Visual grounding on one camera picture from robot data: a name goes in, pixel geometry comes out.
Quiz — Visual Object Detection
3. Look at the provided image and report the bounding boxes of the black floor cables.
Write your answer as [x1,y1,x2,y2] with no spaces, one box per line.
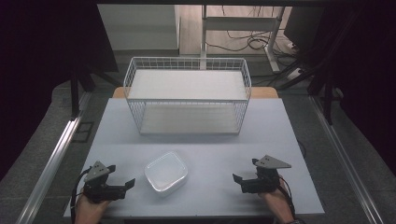
[205,5,302,61]

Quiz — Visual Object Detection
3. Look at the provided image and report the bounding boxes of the wooden board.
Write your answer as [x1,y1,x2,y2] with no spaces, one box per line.
[111,86,280,100]

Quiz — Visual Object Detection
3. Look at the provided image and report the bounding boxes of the black metal stand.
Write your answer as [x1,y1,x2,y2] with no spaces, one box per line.
[68,52,122,121]
[276,55,345,126]

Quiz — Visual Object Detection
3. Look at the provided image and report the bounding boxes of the white plastic lidded container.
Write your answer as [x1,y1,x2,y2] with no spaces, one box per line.
[143,150,190,198]

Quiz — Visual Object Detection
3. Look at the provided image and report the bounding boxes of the white desk frame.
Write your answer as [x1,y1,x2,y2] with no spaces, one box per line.
[199,4,287,75]

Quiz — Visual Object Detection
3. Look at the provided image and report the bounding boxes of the person's left hand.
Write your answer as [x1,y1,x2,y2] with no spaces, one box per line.
[74,189,112,217]

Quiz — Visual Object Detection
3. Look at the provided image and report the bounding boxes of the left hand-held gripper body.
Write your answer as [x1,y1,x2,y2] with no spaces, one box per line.
[81,161,128,205]

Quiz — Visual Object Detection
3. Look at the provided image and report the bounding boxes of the dark floor socket plate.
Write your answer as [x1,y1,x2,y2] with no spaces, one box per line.
[72,120,95,144]

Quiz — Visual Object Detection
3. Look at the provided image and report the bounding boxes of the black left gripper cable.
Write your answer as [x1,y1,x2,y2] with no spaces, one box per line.
[70,168,92,224]

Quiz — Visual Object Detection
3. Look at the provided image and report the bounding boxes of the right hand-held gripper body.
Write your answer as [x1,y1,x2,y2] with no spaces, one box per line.
[240,154,292,194]

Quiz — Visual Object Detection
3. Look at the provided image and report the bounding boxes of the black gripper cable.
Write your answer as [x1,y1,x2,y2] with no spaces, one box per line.
[70,168,92,224]
[277,175,297,219]

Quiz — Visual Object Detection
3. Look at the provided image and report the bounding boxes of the aluminium rail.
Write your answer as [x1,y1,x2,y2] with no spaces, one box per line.
[308,94,385,224]
[14,92,92,224]

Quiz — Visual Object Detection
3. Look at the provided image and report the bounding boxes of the white wire two-tier rack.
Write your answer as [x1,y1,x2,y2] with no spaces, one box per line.
[122,56,253,136]

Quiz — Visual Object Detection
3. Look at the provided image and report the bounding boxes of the white cabinet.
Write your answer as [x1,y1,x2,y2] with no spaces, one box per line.
[96,4,182,52]

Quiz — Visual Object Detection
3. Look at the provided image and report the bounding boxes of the white power strip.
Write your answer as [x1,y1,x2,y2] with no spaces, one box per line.
[285,66,304,82]

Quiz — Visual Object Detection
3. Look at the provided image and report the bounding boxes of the person's right hand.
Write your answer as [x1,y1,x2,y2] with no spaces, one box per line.
[258,186,296,224]

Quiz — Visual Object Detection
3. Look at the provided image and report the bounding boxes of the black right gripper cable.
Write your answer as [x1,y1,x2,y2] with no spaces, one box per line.
[277,175,297,219]

